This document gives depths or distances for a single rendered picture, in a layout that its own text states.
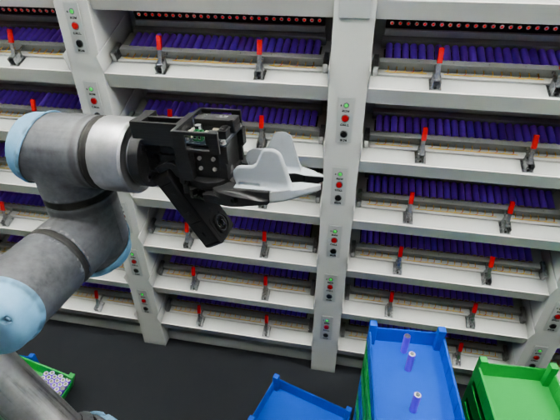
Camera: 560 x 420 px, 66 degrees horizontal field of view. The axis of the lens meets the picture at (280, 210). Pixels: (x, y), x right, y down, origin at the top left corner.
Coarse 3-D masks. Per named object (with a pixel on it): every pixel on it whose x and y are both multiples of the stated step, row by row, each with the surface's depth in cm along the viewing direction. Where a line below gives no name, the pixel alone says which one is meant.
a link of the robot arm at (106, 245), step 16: (112, 192) 57; (48, 208) 54; (64, 208) 53; (80, 208) 54; (96, 208) 55; (112, 208) 57; (48, 224) 53; (64, 224) 53; (80, 224) 54; (96, 224) 55; (112, 224) 57; (80, 240) 53; (96, 240) 55; (112, 240) 58; (128, 240) 61; (96, 256) 55; (112, 256) 59; (96, 272) 59
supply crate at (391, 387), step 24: (384, 336) 119; (432, 336) 117; (384, 360) 115; (432, 360) 115; (384, 384) 109; (408, 384) 109; (432, 384) 109; (456, 384) 103; (384, 408) 103; (408, 408) 103; (432, 408) 103; (456, 408) 101
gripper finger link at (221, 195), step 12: (204, 192) 46; (216, 192) 45; (228, 192) 45; (240, 192) 45; (252, 192) 45; (264, 192) 45; (228, 204) 45; (240, 204) 45; (252, 204) 45; (264, 204) 45
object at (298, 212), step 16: (144, 192) 138; (160, 192) 137; (320, 192) 130; (224, 208) 133; (240, 208) 132; (256, 208) 131; (272, 208) 131; (288, 208) 130; (304, 208) 130; (320, 208) 124
